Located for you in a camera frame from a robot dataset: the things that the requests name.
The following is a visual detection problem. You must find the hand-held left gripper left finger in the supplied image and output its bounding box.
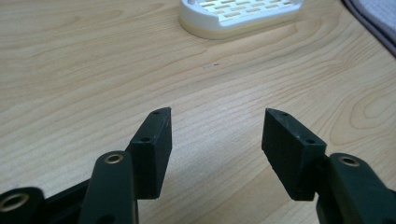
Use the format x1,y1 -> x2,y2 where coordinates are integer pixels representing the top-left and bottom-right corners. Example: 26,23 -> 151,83
78,106 -> 173,224

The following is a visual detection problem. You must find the white slotted soap dish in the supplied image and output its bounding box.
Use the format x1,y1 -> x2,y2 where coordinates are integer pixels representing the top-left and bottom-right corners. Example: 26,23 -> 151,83
178,0 -> 306,41

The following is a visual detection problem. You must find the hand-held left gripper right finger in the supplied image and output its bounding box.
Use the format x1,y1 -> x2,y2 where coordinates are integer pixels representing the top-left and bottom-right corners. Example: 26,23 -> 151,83
261,107 -> 396,224

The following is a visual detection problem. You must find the grey cloth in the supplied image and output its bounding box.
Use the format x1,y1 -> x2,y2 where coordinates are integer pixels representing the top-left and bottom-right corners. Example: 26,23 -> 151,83
341,0 -> 396,58

